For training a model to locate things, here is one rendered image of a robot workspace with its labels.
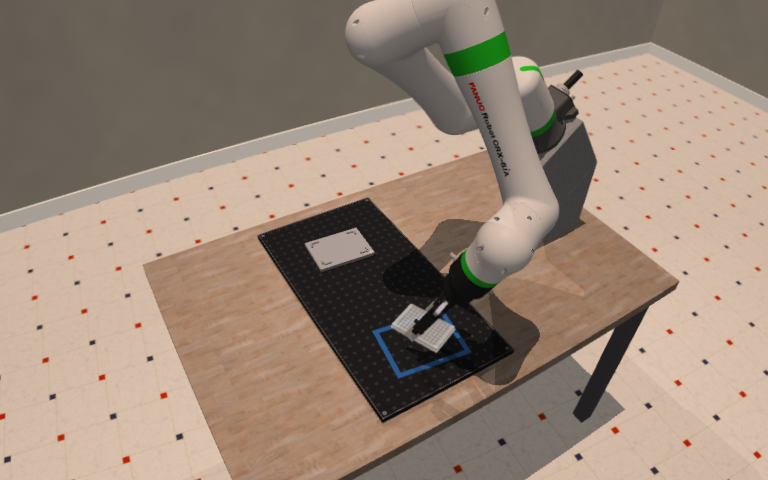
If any blue tape outline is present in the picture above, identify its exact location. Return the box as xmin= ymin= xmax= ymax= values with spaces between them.
xmin=372 ymin=314 xmax=472 ymax=379

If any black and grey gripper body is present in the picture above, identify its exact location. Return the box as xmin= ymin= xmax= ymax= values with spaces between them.
xmin=439 ymin=273 xmax=472 ymax=308

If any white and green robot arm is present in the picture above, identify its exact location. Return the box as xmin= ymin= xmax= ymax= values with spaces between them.
xmin=345 ymin=0 xmax=583 ymax=299

